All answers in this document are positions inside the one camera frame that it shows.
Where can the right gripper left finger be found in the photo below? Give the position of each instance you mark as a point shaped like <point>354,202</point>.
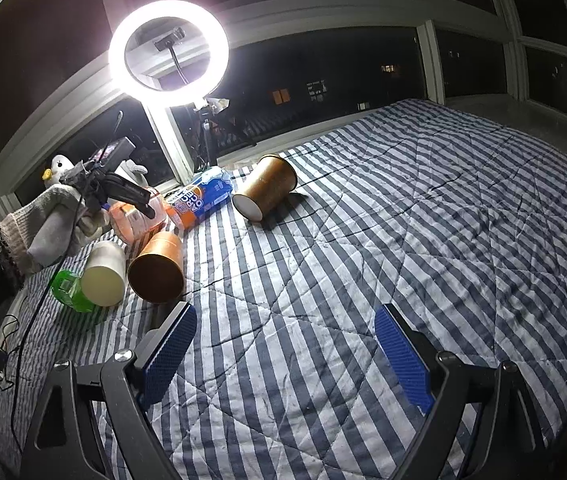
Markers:
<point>63,441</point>

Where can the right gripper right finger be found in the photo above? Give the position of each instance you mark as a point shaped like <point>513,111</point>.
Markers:
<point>505,441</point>

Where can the red instant noodle cup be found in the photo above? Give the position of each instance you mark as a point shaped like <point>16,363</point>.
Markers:
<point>130,224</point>

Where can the cream paper cup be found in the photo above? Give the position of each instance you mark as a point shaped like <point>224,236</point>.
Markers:
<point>103,280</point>

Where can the near brown paper cup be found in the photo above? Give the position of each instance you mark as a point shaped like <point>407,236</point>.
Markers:
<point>156,274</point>

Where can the brown paper cup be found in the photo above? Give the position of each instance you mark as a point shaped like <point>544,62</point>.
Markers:
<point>270,182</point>
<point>156,274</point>

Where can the green plastic cup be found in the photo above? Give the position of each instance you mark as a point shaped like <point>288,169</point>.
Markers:
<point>66,288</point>

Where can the far brown paper cup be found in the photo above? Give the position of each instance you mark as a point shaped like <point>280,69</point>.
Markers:
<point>270,182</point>

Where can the small plush penguin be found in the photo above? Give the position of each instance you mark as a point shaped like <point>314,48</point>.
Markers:
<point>59,166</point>

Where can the black light tripod stand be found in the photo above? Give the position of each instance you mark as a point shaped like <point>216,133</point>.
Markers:
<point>207,117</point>

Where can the phone clip holder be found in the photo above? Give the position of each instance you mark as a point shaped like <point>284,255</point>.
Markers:
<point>168,42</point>

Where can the striped blue white quilt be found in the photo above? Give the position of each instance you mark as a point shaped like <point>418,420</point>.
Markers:
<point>459,222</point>

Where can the white ring light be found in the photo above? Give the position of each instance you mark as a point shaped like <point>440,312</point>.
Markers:
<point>212,34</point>

